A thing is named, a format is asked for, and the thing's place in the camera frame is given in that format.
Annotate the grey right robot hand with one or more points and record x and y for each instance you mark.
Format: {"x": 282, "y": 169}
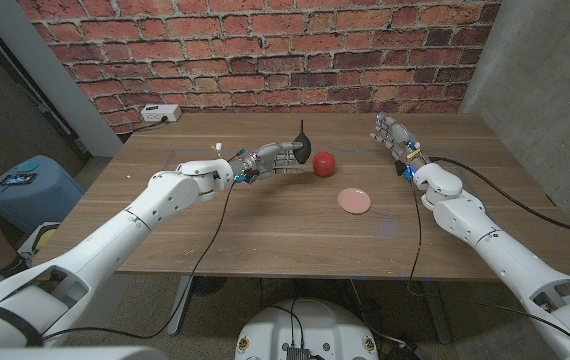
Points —
{"x": 397, "y": 140}

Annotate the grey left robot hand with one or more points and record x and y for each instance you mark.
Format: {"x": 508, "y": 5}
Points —
{"x": 267, "y": 157}

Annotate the black rubber air blower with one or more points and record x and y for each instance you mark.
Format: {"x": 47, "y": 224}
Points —
{"x": 303, "y": 146}

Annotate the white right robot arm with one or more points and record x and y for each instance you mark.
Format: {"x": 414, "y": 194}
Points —
{"x": 505, "y": 260}

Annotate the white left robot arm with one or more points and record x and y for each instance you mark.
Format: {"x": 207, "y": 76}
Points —
{"x": 115, "y": 245}

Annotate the red apple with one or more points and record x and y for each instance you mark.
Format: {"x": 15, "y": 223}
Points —
{"x": 324, "y": 164}

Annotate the pink round plate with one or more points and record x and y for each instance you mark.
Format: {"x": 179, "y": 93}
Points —
{"x": 354, "y": 201}

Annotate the red brick print backdrop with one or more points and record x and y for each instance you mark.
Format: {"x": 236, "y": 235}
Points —
{"x": 265, "y": 55}

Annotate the white power strip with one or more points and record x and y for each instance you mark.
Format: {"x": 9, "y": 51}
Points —
{"x": 160, "y": 113}

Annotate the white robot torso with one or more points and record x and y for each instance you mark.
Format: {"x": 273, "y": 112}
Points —
{"x": 307, "y": 330}

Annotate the blue plastic stool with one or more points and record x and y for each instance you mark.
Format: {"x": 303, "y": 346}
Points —
{"x": 35, "y": 205}

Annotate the white yellow floor object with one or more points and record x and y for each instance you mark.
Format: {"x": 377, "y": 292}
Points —
{"x": 42, "y": 237}

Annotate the teal round disc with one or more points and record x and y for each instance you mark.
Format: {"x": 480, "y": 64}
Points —
{"x": 27, "y": 166}

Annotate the black small device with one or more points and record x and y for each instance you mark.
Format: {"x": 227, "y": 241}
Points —
{"x": 17, "y": 179}

